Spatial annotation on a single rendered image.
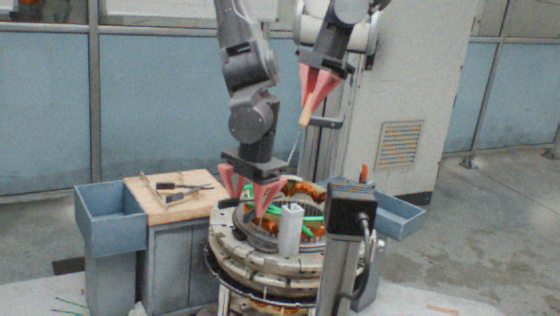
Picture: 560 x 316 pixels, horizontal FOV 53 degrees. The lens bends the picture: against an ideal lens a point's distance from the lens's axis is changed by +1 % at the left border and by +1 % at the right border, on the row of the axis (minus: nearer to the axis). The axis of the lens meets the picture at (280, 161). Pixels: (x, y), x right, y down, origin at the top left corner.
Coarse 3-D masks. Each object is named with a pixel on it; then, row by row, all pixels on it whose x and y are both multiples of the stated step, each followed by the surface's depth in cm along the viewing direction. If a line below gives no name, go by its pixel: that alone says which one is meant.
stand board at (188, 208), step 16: (160, 176) 130; (176, 176) 131; (192, 176) 132; (208, 176) 133; (144, 192) 121; (160, 192) 122; (208, 192) 125; (224, 192) 125; (144, 208) 115; (160, 208) 115; (176, 208) 116; (192, 208) 117; (208, 208) 118
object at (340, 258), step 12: (336, 240) 53; (348, 240) 53; (324, 252) 56; (336, 252) 54; (348, 252) 54; (324, 264) 56; (336, 264) 54; (348, 264) 54; (324, 276) 55; (336, 276) 55; (348, 276) 55; (324, 288) 55; (336, 288) 56; (348, 288) 55; (324, 300) 56; (348, 300) 56; (324, 312) 56; (348, 312) 57
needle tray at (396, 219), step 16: (336, 176) 141; (384, 208) 135; (400, 208) 132; (416, 208) 129; (384, 224) 124; (400, 224) 121; (416, 224) 126; (384, 240) 134; (400, 240) 122; (368, 288) 137; (352, 304) 137; (368, 304) 140
